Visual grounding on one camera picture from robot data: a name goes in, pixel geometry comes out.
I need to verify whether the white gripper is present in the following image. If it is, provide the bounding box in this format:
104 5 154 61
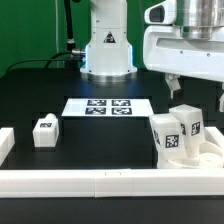
143 26 224 112

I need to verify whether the white round stool seat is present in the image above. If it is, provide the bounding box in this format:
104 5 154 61
157 141 224 169

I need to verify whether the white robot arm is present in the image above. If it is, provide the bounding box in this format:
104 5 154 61
81 0 224 112

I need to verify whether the white right fence bar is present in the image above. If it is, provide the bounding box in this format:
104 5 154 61
205 127 224 150

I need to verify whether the white fence bar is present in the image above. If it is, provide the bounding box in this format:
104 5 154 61
0 169 224 198
205 127 224 150
0 127 15 166

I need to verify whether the white front fence bar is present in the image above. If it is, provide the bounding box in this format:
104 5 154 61
0 169 224 198

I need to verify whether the white tag sheet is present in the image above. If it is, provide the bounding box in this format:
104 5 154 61
62 98 153 117

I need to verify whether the black vertical pole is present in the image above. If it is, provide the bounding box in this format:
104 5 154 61
64 0 78 70

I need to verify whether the white left fence bar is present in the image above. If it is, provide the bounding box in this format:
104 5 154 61
0 127 15 166

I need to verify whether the black cable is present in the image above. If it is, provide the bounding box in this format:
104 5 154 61
4 48 87 76

